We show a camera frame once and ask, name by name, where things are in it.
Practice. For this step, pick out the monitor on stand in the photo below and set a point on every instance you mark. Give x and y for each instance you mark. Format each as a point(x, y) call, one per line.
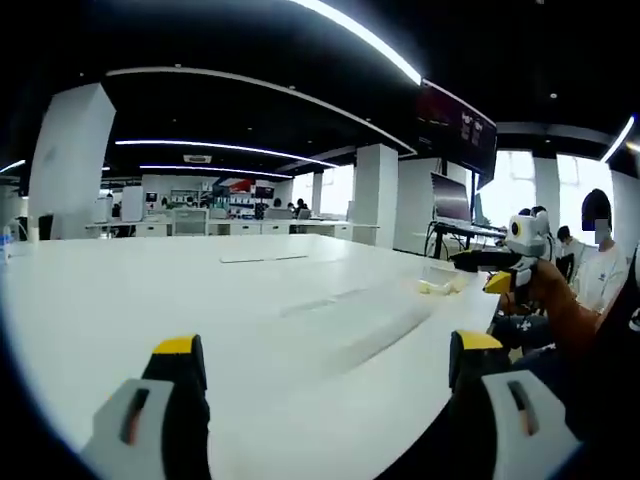
point(450, 200)

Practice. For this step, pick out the large hanging dark screen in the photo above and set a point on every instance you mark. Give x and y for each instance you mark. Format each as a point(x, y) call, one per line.
point(450, 135)

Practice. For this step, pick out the long ceiling light strip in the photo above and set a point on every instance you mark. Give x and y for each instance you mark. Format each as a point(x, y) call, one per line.
point(225, 147)
point(370, 40)

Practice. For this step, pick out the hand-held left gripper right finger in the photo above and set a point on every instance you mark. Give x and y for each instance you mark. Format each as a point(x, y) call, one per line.
point(500, 425)

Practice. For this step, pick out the person's right hand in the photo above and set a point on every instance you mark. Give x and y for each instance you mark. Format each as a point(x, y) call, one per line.
point(547, 290)

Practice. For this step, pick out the clear storage box yellow latches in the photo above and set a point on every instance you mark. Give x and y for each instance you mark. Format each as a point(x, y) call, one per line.
point(440, 287)

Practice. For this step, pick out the white mesh office chair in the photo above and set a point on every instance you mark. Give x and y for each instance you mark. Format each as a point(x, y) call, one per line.
point(190, 222)

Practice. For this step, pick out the black standing desk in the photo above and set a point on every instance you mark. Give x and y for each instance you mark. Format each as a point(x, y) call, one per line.
point(465, 228)

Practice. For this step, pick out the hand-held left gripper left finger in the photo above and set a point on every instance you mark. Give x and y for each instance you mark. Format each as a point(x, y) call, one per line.
point(150, 430)

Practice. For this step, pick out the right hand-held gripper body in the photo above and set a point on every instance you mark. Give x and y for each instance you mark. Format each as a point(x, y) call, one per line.
point(532, 245)

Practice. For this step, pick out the ceiling air vent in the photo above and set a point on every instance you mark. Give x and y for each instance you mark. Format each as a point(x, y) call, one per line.
point(197, 159)

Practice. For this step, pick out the white tall appliance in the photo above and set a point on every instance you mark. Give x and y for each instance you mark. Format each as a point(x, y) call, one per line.
point(132, 202)

